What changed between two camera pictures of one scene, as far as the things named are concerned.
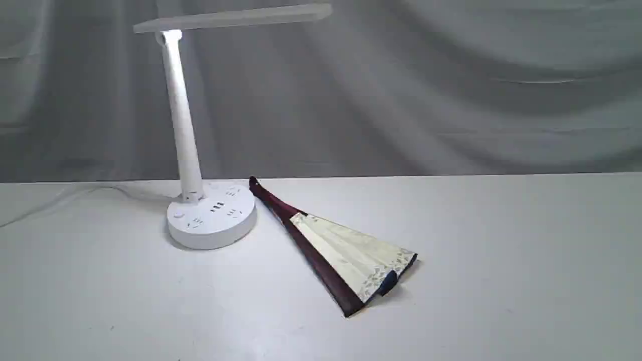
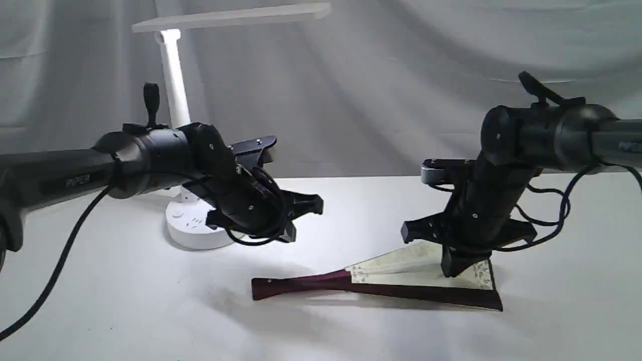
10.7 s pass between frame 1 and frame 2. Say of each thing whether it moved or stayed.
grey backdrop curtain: stayed
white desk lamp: stayed
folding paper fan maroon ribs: moved
